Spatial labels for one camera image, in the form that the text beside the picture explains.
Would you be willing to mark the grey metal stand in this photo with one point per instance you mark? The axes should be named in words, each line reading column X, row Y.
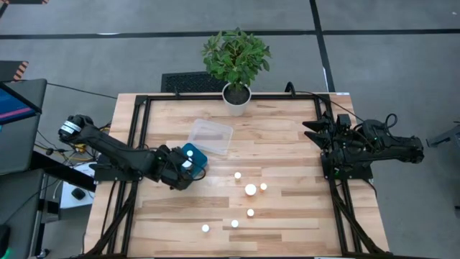
column 445, row 136

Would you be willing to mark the black yellow striped ramp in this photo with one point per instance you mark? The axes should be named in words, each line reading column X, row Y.
column 14, row 70

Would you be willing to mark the black aluminium table frame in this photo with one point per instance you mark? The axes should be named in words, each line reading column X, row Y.
column 179, row 97

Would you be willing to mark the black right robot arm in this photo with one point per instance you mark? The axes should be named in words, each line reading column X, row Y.
column 388, row 147

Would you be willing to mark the small white ball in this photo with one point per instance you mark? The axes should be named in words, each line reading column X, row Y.
column 205, row 227

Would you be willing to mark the computer monitor blue screen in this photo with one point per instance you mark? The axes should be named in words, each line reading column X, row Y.
column 14, row 104

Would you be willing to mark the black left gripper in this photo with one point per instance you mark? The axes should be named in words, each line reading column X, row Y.
column 172, row 172

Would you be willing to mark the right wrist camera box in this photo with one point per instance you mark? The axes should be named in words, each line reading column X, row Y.
column 343, row 119

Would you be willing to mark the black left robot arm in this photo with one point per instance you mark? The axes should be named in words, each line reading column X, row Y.
column 108, row 144

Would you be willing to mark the white mouse pad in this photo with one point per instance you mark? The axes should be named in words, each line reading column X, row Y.
column 68, row 201

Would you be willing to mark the green potted plant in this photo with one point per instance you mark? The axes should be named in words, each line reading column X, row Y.
column 235, row 57

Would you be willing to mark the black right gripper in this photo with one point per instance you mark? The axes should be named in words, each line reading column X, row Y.
column 345, row 138

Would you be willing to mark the black computer mouse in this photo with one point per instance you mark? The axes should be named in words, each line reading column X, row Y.
column 78, row 194

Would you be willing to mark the orange pill bottle white cap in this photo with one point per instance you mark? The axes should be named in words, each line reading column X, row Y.
column 250, row 212
column 237, row 175
column 263, row 186

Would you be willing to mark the blue-green plastic bin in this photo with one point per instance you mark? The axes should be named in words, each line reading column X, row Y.
column 200, row 158

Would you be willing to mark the green pill bottle white cap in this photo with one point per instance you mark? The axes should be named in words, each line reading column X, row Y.
column 234, row 223

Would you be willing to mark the black perforated floor mat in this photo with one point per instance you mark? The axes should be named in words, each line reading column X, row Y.
column 187, row 82

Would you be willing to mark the small labelled pill bottle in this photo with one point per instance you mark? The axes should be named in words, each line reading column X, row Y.
column 189, row 153

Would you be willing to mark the white plant pot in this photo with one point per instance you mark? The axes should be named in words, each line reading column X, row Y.
column 236, row 108

